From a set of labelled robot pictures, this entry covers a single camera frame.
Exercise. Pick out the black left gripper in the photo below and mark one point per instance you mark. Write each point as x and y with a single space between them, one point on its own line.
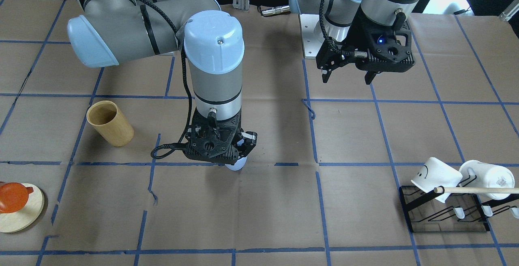
352 38

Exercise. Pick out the orange teapot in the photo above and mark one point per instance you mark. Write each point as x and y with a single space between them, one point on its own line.
13 196

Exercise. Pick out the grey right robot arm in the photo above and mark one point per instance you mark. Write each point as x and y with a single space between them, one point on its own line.
211 46

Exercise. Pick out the round wooden coaster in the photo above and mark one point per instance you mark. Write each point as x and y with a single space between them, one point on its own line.
21 219

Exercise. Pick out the white plain mug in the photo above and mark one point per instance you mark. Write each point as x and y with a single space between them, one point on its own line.
476 174

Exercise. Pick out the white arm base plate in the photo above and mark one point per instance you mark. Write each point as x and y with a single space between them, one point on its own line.
311 33

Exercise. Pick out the black wire mug rack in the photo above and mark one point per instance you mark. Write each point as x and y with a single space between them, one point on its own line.
462 212

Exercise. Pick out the light blue plastic cup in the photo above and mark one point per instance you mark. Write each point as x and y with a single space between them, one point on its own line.
239 164

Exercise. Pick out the white smiley face mug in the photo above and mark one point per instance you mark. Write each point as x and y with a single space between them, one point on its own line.
435 173

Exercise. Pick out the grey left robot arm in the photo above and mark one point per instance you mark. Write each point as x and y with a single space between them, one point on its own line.
342 12

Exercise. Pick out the wooden cylinder chopstick holder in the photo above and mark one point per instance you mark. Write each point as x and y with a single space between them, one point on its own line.
109 121

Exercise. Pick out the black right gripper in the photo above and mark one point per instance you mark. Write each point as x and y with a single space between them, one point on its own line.
247 141

